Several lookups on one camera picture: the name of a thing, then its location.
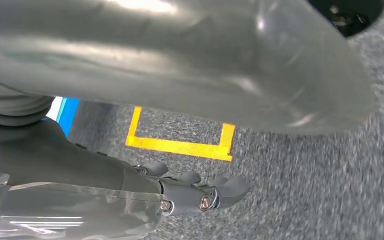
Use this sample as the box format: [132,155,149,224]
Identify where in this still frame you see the yellow floor tape square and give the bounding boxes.
[125,105,237,163]

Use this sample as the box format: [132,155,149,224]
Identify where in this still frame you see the grey robot right thigh shell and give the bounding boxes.
[0,0,378,137]

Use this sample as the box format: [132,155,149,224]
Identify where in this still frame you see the black robot right lower leg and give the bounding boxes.
[306,0,384,38]

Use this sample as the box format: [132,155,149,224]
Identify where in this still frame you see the blue metal frame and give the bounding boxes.
[46,96,80,138]

